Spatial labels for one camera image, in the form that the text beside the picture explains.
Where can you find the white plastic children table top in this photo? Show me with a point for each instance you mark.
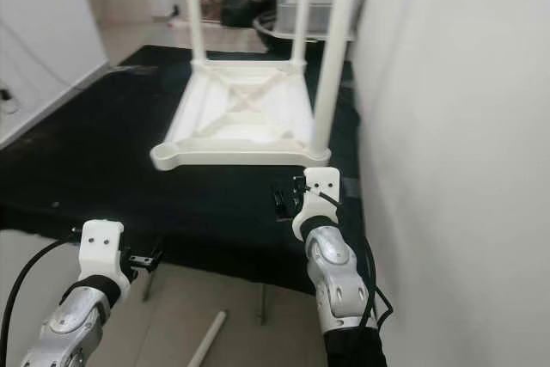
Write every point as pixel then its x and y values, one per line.
pixel 223 156

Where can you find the black tablecloth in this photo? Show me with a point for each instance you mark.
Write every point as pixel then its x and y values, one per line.
pixel 86 161

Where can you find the black wok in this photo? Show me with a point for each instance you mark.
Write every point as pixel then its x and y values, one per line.
pixel 271 39

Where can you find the clear plastic storage box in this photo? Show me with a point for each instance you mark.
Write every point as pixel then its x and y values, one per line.
pixel 288 10

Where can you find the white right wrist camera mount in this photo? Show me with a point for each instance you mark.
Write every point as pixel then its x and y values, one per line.
pixel 322 191

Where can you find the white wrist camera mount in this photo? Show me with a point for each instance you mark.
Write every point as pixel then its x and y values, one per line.
pixel 100 242
pixel 322 191

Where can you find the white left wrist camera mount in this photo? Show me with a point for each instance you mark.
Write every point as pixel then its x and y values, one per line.
pixel 100 242

